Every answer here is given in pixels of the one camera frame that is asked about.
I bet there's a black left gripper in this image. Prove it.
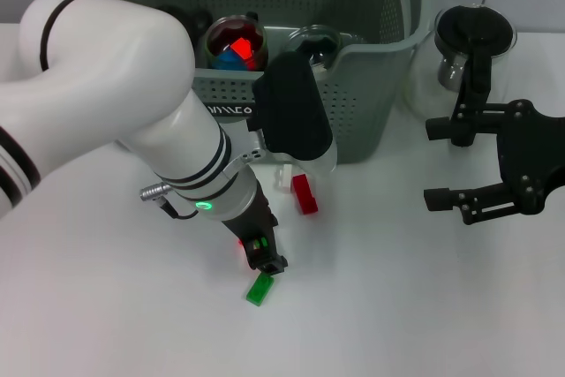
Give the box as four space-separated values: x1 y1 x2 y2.
220 181 290 276

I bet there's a glass jar with teal bricks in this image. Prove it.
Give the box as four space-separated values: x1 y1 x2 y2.
286 24 343 74

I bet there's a grey-green perforated storage bin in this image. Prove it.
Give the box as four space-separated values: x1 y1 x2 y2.
48 0 433 165

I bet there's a dark red toy brick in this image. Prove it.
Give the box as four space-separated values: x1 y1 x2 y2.
291 173 320 215

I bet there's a large red toy brick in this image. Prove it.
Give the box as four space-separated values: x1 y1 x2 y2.
230 37 254 61

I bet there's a left arm cable with plug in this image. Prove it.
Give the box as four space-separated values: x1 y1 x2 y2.
139 182 200 222

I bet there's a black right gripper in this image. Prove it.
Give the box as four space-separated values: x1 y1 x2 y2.
423 98 565 227

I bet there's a glass carafe with black handle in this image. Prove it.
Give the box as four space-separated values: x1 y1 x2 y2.
402 3 518 147

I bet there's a black clay teapot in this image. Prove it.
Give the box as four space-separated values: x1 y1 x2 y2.
157 4 214 39

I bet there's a blue toy brick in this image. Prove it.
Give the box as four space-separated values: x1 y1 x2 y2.
215 51 240 71

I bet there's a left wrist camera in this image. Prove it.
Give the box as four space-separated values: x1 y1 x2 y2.
250 50 339 175

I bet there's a glass teacup with black holder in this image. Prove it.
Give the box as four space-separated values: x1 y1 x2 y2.
205 14 269 72

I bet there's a white toy brick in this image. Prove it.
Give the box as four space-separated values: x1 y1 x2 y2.
275 164 295 195

